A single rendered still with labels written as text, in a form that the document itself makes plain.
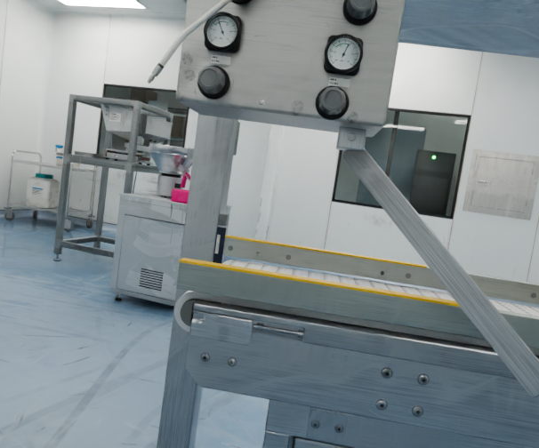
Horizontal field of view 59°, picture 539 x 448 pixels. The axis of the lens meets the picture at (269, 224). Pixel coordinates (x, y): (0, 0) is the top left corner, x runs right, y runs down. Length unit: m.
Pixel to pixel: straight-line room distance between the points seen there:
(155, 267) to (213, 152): 2.53
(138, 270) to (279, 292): 2.88
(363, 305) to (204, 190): 0.40
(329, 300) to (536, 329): 0.22
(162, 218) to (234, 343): 2.73
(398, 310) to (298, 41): 0.30
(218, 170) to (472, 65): 5.21
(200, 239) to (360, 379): 0.40
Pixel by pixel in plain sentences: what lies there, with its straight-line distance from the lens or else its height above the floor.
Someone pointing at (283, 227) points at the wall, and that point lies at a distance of 5.88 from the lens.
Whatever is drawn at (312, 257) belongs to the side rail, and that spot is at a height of 0.87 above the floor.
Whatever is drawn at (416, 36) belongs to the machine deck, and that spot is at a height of 1.26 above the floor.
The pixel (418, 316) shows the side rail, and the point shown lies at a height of 0.87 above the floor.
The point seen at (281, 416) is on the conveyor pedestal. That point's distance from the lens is 0.63.
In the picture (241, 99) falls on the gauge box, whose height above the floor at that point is 1.07.
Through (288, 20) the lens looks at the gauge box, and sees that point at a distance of 0.52.
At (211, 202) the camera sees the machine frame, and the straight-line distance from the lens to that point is 0.83.
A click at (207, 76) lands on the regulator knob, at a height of 1.08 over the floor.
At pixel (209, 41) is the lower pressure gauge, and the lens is 0.51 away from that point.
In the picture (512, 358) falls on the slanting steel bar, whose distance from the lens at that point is 0.48.
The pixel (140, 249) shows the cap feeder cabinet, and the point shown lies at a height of 0.40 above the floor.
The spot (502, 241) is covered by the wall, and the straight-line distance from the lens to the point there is 5.78.
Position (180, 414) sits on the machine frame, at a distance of 0.94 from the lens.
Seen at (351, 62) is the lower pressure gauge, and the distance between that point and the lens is 0.49.
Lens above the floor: 0.99
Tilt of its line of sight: 5 degrees down
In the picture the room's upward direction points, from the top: 8 degrees clockwise
